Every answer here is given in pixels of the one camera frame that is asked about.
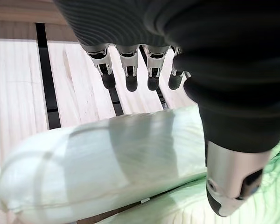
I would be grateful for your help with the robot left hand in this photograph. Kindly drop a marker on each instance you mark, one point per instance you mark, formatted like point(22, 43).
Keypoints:
point(200, 46)

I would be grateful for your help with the wooden crate rail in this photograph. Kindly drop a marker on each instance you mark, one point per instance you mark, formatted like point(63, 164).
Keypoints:
point(25, 11)

